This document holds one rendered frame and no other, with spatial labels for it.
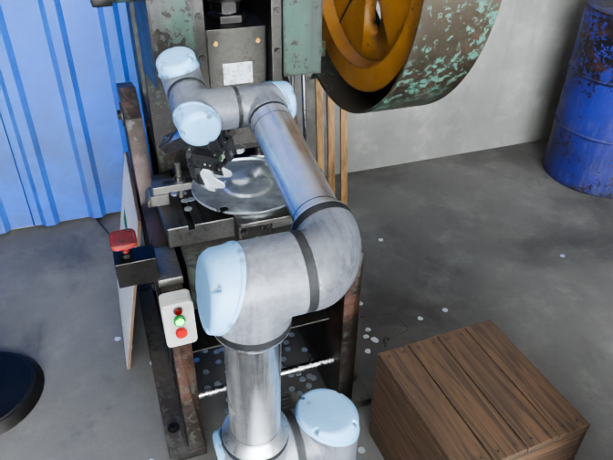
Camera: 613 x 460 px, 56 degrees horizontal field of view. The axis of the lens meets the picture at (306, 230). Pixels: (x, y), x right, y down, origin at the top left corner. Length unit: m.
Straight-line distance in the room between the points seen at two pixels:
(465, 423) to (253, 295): 0.92
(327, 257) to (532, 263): 2.02
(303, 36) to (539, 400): 1.08
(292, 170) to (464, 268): 1.76
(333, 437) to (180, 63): 0.71
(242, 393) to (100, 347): 1.39
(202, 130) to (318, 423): 0.55
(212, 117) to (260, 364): 0.42
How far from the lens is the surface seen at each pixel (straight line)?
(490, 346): 1.74
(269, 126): 0.98
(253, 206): 1.42
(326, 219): 0.80
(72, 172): 2.83
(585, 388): 2.24
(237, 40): 1.41
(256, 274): 0.73
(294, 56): 1.41
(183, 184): 1.60
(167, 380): 2.04
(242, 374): 0.87
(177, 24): 1.33
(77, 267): 2.66
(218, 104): 1.03
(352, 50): 1.67
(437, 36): 1.25
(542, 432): 1.59
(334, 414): 1.09
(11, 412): 2.11
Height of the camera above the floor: 1.53
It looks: 34 degrees down
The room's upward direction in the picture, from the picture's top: 1 degrees clockwise
